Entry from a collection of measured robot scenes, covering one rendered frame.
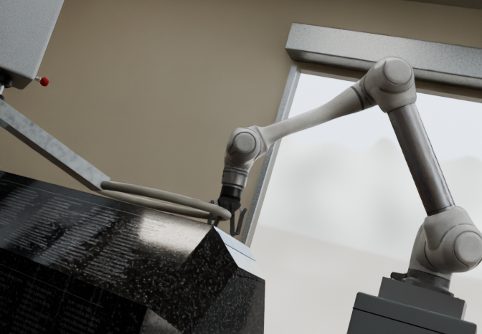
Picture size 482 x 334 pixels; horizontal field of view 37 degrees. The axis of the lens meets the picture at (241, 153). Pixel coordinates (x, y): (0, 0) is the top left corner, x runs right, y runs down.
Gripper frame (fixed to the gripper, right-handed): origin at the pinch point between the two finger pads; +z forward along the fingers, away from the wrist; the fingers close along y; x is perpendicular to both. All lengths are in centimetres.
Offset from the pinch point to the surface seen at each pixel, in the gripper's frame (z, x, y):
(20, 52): -42, 26, 77
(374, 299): 8, 15, -53
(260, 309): 17.6, 45.6, -8.1
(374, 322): 15, 16, -54
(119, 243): 9, 71, 36
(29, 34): -48, 25, 76
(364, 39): -237, -381, -155
